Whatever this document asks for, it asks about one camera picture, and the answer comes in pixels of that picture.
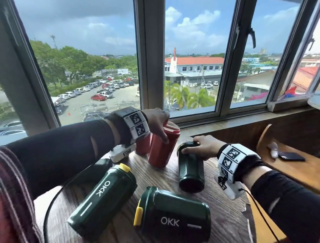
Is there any dark grey window frame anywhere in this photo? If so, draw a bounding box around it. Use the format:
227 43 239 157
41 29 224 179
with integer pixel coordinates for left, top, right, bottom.
0 0 320 137

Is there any dark window sill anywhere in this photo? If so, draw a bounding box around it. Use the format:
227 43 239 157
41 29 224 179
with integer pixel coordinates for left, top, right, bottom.
172 95 320 137

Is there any person's left forearm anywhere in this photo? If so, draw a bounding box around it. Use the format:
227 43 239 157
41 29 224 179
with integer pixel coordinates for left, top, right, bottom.
6 119 120 201

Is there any white handheld controller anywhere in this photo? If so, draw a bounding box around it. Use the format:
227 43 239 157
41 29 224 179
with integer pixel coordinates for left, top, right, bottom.
267 142 279 160

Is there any round wooden table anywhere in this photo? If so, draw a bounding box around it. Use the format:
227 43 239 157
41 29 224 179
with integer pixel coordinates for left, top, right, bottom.
307 94 320 110
34 135 258 243

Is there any person's right forearm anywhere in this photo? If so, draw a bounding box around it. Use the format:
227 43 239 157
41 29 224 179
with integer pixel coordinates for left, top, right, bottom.
241 166 320 243

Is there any green palm tree cluster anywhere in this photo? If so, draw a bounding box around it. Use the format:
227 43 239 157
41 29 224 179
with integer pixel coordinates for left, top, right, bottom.
164 80 216 109

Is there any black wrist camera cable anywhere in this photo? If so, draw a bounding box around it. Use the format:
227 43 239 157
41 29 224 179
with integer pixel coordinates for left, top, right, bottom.
43 164 90 243
239 188 280 243

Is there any red plaid shirt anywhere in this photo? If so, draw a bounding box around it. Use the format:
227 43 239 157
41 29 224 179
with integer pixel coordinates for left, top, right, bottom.
0 146 43 243

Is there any wooden chair seat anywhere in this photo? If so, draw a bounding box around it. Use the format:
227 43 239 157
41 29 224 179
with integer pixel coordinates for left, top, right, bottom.
256 124 320 195

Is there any white tagged wrist camera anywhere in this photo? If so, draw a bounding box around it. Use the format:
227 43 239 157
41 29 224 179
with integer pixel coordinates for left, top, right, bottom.
104 106 150 163
214 143 265 201

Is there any person's right hand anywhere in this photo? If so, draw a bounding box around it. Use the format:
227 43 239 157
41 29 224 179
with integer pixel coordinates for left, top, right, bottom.
181 135 227 161

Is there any black smartphone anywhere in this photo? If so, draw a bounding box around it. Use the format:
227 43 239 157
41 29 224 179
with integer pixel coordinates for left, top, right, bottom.
278 151 306 162

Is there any row of parked cars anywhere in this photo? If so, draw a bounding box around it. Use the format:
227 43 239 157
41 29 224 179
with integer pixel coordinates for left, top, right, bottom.
56 75 138 100

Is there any person's left hand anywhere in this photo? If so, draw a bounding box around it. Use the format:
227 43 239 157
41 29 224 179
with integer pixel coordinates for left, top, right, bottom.
141 107 179 145

